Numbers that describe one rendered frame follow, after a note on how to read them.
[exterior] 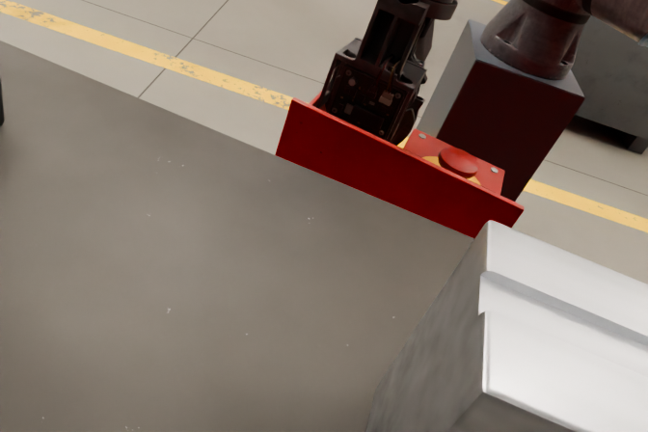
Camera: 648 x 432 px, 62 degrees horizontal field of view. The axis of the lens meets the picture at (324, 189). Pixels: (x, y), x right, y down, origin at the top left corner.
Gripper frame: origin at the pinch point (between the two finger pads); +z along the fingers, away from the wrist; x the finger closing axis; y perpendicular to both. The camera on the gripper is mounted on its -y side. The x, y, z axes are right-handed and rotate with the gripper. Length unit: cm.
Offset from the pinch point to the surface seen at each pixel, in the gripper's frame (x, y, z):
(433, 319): 8.6, 35.6, -17.3
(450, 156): 8.9, 2.0, -7.6
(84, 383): -0.6, 39.2, -11.0
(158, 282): -1.2, 34.3, -11.4
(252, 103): -56, -124, 63
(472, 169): 11.2, 2.0, -7.4
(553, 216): 62, -144, 61
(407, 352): 8.6, 35.1, -15.1
